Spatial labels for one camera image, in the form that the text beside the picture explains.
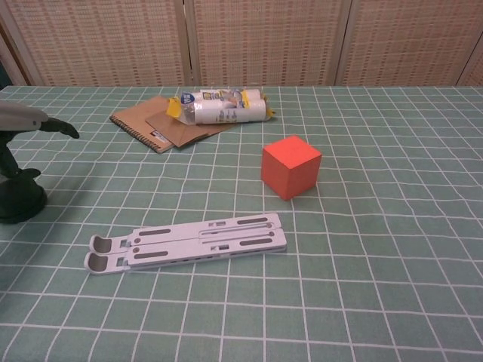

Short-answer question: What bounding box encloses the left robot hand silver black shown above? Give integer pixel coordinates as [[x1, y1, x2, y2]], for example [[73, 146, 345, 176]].
[[0, 100, 81, 182]]

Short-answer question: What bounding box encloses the woven folding screen panel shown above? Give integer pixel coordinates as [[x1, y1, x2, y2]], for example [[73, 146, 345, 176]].
[[335, 0, 483, 87], [0, 0, 189, 87], [455, 35, 483, 87], [190, 0, 350, 87]]

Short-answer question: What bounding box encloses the kraft spiral notebook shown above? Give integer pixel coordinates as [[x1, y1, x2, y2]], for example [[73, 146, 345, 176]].
[[109, 95, 189, 155]]

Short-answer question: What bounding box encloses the brown paper bag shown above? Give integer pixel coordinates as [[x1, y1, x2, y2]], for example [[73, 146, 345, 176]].
[[145, 109, 238, 150]]

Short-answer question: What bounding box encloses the pack of white rolls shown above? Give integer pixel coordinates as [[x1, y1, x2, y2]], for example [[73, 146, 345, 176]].
[[165, 87, 275, 126]]

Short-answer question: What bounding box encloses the white folding laptop stand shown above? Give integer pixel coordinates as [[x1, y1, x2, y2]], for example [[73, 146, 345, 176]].
[[85, 212, 288, 276]]

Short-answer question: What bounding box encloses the orange cube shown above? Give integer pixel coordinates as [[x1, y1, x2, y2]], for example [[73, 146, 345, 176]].
[[260, 135, 323, 201]]

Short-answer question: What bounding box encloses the green checked tablecloth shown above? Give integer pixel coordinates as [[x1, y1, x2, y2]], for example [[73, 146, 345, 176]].
[[0, 85, 483, 362]]

